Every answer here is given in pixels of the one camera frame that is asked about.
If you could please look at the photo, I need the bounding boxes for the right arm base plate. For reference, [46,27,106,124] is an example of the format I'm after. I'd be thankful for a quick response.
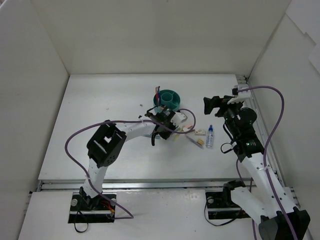
[205,191,250,220]

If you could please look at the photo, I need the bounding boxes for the aluminium rail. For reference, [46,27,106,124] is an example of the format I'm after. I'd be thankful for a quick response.
[236,74,298,206]
[37,178,253,191]

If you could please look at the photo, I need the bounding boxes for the small yellow staple box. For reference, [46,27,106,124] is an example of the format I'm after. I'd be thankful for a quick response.
[197,139,204,146]

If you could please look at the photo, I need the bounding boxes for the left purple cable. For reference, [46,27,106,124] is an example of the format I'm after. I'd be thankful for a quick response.
[64,108,197,220]

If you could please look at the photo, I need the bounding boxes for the clear spray bottle blue cap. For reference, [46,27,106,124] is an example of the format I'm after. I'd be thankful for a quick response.
[205,124,214,149]

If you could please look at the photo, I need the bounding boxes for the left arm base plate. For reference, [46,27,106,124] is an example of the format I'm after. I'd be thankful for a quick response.
[68,193,116,224]

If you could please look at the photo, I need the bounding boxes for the small white eraser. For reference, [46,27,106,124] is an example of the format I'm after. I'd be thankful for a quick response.
[194,128,206,136]

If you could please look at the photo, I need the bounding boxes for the purple pen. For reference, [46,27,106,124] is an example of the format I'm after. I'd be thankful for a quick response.
[186,136,204,149]

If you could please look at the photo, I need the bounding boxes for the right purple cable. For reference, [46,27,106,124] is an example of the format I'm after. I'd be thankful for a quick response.
[236,85,301,240]

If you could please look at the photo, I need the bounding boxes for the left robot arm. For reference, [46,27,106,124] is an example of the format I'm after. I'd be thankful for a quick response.
[79,107,187,210]

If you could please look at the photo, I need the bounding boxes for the yellow highlighter pen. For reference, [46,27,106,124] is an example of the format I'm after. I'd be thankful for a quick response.
[173,127,183,141]

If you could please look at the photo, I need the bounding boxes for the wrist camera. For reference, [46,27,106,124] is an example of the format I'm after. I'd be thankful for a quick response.
[170,112,188,128]
[227,83,251,105]

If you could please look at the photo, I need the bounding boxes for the purple cable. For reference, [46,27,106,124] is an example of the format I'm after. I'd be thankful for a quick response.
[64,108,197,220]
[236,85,301,240]

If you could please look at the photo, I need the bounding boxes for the blue pen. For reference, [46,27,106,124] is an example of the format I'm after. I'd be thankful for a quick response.
[156,86,161,106]

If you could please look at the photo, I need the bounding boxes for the aluminium rail right side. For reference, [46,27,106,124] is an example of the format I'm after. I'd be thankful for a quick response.
[236,74,298,206]

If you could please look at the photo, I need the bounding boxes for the aluminium rail front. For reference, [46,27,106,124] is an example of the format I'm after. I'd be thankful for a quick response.
[37,178,253,191]

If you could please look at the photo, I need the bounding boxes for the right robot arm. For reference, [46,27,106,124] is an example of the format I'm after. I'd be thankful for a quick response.
[203,95,311,240]

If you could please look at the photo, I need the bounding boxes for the pink white stapler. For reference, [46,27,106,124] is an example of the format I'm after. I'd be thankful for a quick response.
[181,124,194,132]

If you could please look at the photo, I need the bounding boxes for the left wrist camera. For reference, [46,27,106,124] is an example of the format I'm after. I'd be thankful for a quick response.
[170,112,188,128]

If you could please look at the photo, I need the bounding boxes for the red pen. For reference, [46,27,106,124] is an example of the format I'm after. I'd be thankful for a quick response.
[155,86,160,106]

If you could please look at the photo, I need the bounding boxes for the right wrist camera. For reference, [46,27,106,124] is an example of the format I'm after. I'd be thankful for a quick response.
[227,83,251,105]

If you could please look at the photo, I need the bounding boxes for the teal round organizer container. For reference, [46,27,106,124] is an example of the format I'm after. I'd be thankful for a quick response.
[153,88,181,113]

